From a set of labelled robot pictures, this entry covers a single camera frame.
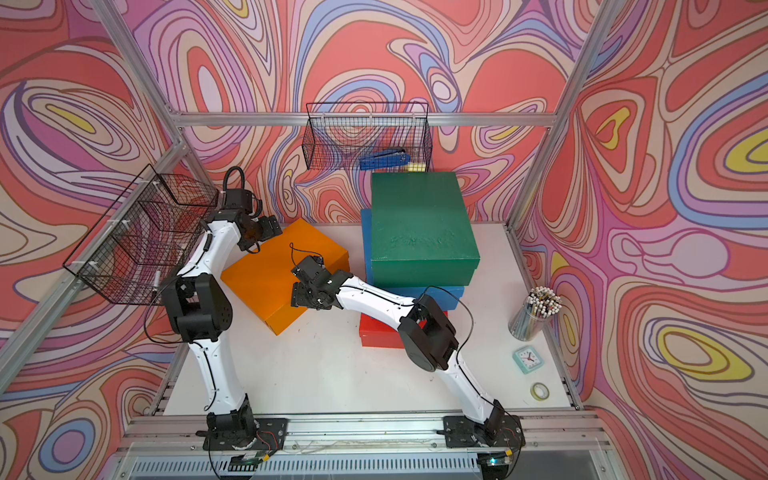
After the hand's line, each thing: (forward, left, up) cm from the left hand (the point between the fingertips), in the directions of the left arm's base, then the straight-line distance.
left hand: (271, 233), depth 97 cm
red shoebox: (-33, -36, -6) cm, 49 cm away
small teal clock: (-37, -79, -14) cm, 88 cm away
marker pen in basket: (-26, +19, +10) cm, 33 cm away
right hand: (-24, -14, -7) cm, 28 cm away
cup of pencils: (-29, -79, +3) cm, 84 cm away
